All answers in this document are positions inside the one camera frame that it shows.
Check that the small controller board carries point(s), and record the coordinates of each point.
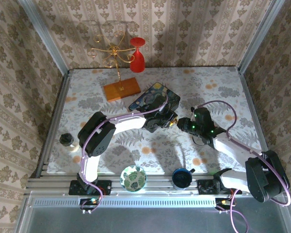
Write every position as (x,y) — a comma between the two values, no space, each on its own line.
(90,205)
(224,205)

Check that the aluminium side rail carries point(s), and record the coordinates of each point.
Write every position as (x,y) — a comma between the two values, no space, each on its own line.
(252,106)
(54,121)

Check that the small black capped bottle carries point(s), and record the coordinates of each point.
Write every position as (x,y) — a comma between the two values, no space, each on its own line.
(66,139)

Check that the perforated metal strip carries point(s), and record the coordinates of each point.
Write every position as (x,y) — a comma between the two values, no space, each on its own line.
(160,202)

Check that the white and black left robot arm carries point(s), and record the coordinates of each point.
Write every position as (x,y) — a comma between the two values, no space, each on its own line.
(128,123)

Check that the green leaf patterned bowl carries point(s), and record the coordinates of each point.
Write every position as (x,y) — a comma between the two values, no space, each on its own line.
(133,179)

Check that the grey metal shelf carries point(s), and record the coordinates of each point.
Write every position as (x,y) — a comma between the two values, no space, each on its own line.
(148,221)

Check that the red wine glass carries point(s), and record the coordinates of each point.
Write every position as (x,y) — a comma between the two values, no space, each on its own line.
(137,63)

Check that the aluminium frame post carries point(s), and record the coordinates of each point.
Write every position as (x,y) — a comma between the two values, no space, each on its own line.
(259,36)
(45,36)

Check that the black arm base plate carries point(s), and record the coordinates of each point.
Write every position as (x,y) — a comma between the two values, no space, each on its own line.
(104,188)
(205,187)

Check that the aluminium front rail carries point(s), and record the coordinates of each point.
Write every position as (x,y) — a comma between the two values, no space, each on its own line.
(160,187)

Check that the dark blue mug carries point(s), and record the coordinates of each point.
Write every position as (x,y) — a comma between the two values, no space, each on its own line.
(182,178)

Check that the dark starry night painted box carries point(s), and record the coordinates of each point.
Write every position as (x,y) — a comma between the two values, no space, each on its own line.
(148,97)

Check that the floral patterned tablecloth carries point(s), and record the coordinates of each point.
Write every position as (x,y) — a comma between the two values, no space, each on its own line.
(160,150)

